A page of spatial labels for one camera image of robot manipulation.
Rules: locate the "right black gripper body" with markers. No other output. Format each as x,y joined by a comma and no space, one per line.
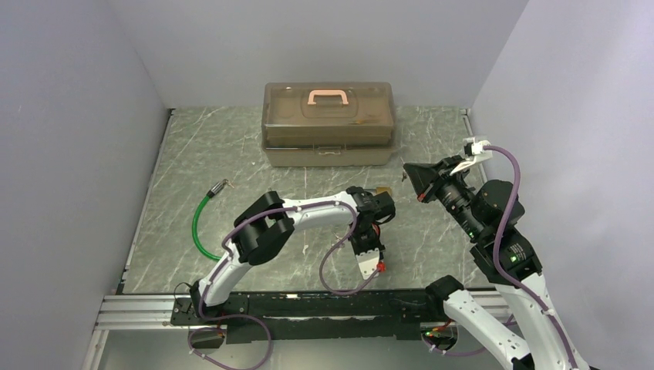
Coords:
451,190

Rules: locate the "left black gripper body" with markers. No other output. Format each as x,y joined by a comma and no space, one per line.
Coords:
365,240

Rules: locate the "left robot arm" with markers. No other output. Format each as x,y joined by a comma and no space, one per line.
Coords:
262,230

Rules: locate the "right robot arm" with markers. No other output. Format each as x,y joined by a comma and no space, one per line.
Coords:
508,261

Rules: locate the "brass padlock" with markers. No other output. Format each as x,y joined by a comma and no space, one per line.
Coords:
387,190

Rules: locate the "brown translucent tool box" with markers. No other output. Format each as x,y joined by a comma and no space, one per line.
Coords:
294,134

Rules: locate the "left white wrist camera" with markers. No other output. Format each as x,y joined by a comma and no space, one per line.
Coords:
367,262

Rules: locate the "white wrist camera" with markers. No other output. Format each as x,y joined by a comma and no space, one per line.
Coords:
474,153
367,262

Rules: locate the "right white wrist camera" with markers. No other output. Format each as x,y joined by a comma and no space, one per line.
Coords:
474,153

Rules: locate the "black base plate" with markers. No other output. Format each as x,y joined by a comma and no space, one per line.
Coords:
237,329

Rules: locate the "pink tool box handle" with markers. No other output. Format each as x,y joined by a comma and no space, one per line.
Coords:
313,94

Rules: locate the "aluminium frame rail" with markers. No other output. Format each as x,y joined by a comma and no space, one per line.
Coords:
166,311

